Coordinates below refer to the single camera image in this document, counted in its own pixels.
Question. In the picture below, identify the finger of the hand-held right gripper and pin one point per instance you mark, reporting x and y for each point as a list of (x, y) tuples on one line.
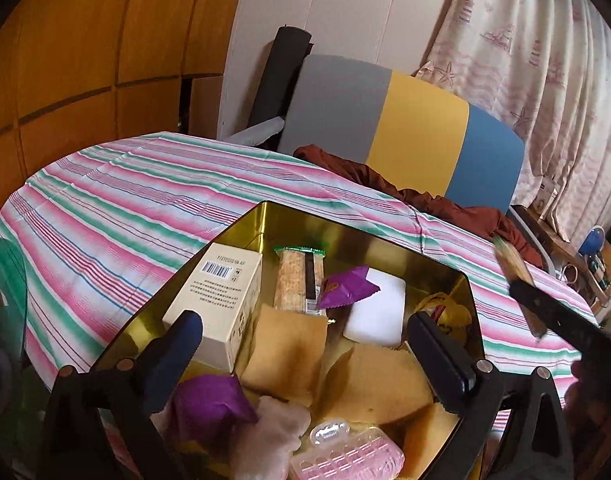
[(555, 315)]

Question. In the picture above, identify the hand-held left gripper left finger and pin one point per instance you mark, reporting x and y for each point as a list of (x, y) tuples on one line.
[(178, 352)]

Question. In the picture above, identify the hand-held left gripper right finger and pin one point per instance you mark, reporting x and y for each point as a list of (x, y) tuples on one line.
[(438, 360)]

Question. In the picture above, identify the yellow snack packet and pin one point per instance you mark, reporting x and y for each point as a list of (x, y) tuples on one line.
[(453, 317)]

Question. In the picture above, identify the purple candy wrapper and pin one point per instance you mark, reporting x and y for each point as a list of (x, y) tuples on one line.
[(348, 287), (210, 405)]

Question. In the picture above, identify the cream cardboard box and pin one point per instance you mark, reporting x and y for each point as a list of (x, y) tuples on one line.
[(220, 295)]

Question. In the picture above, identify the white sponge block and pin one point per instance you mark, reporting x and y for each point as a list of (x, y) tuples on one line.
[(378, 310)]

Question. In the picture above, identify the gold tin box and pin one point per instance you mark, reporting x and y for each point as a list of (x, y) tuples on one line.
[(410, 270)]

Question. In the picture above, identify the clear plastic-wrapped bundle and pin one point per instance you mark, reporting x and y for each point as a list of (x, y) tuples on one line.
[(265, 435)]

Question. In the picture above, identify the pink plastic case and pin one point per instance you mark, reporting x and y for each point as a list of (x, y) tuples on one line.
[(345, 457)]

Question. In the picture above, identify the snack bar with black label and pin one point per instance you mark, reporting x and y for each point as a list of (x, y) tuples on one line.
[(293, 280)]

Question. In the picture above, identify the person's right hand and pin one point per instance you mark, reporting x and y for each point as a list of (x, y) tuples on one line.
[(593, 395)]

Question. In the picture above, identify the wooden shelf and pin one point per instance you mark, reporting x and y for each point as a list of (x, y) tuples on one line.
[(560, 245)]

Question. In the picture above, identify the small printed carton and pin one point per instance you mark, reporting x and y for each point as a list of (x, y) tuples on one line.
[(546, 202)]

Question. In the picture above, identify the red-brown cloth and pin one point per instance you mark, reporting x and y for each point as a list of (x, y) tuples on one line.
[(435, 205)]

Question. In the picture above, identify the striped tablecloth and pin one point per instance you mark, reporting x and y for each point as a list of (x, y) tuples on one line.
[(110, 210)]

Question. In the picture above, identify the grey yellow blue chair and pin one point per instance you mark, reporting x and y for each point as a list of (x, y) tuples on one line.
[(420, 125)]

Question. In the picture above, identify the printed pink curtain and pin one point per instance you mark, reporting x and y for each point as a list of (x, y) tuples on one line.
[(535, 60)]

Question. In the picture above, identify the black rolled mat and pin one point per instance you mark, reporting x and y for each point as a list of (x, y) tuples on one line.
[(280, 75)]

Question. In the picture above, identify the wooden wardrobe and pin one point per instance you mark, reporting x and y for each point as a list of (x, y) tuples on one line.
[(85, 60)]

